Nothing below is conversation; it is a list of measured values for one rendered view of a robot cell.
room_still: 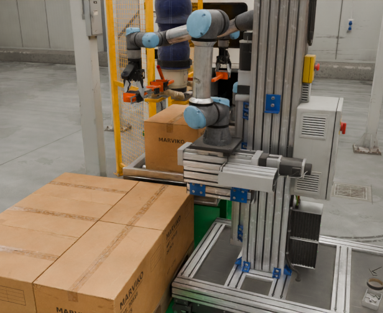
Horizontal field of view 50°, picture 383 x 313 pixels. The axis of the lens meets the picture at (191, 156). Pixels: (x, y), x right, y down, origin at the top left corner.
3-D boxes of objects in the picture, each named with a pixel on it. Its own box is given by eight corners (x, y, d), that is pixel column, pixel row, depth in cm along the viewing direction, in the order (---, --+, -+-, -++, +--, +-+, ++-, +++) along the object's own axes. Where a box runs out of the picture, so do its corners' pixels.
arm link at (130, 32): (133, 28, 209) (122, 27, 214) (133, 50, 213) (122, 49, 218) (144, 27, 215) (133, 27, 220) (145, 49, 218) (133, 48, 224)
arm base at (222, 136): (235, 138, 219) (235, 120, 216) (227, 147, 206) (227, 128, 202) (207, 135, 224) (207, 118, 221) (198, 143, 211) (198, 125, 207)
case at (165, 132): (175, 149, 355) (174, 103, 342) (219, 154, 343) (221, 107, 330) (145, 174, 302) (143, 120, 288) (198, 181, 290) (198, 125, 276)
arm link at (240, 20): (247, 28, 230) (205, 43, 274) (263, 28, 234) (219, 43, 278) (245, 7, 228) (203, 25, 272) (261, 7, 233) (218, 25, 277)
